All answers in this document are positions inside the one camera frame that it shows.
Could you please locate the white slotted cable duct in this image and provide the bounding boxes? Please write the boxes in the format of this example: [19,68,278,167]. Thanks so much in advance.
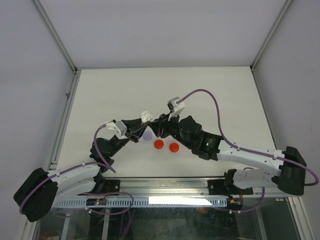
[53,196,227,209]

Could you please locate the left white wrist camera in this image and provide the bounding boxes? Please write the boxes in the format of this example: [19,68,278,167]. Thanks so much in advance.
[100,120,128,140]

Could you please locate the orange earbud case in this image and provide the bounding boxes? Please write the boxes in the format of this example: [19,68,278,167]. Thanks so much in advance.
[169,142,180,153]
[153,139,164,150]

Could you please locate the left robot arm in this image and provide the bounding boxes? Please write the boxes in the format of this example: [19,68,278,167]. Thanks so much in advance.
[13,117,150,222]

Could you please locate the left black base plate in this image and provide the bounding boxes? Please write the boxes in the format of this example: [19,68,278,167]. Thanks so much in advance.
[82,179,121,196]

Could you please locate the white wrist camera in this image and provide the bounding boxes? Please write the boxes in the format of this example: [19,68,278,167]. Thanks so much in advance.
[167,96,186,121]
[100,120,128,140]

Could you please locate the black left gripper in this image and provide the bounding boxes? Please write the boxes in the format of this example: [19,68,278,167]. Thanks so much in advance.
[107,117,150,157]

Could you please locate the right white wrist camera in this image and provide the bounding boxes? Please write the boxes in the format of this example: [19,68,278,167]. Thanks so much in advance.
[167,96,186,121]

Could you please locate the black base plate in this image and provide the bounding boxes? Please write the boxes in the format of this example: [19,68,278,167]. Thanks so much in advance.
[207,179,254,197]
[82,179,121,196]

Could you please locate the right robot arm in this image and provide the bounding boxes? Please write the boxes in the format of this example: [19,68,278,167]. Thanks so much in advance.
[148,114,307,196]

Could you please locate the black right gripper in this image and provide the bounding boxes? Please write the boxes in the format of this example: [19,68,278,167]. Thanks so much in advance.
[147,110,194,150]

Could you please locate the aluminium mounting rail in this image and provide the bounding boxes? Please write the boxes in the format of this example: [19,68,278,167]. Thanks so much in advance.
[57,176,283,199]

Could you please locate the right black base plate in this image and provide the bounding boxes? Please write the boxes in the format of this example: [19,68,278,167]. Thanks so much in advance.
[207,179,254,197]

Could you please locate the purple earbud case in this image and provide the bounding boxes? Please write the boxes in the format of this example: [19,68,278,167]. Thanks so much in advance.
[142,131,153,141]

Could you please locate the white earbud case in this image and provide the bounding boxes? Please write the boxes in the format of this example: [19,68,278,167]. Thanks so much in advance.
[140,111,153,124]

